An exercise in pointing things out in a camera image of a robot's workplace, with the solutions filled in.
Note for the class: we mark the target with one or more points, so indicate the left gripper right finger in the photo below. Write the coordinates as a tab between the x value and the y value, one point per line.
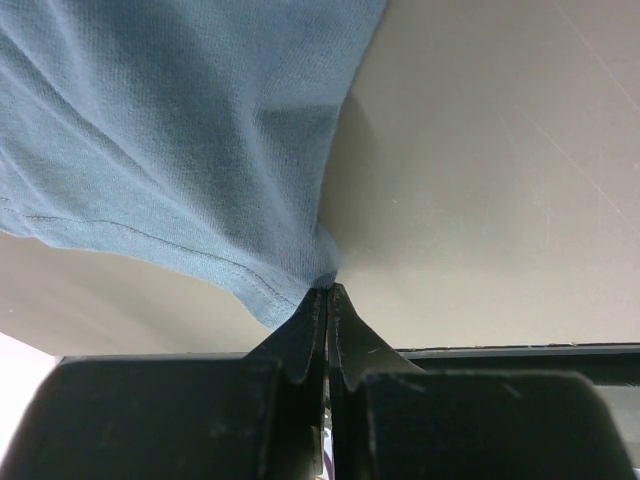
393	420

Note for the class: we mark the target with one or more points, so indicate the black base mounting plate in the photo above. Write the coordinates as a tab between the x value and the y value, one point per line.
615	365

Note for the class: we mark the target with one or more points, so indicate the grey-blue t shirt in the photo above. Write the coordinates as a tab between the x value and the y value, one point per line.
193	135

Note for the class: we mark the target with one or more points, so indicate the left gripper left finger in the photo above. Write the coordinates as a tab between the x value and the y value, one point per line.
256	416

